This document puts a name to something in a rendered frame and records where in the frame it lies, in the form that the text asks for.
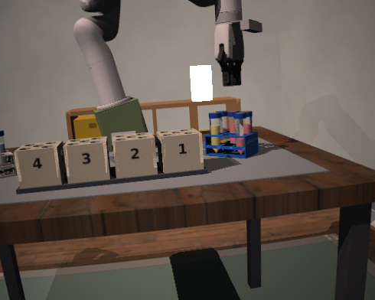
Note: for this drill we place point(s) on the beige tube rack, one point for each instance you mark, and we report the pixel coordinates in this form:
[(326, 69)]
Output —
[(10, 169)]

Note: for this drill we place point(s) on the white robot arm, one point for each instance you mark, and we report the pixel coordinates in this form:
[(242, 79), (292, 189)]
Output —
[(90, 32)]

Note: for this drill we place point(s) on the beige bucket adapter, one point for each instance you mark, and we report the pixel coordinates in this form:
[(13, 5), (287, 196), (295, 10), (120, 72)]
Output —
[(180, 150), (87, 160), (134, 155), (40, 164)]

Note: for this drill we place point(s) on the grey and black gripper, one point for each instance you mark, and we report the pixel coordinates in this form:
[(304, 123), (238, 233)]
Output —
[(228, 42)]

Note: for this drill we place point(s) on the blue tube rack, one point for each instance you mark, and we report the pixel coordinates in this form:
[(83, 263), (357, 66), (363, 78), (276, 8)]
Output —
[(250, 145)]

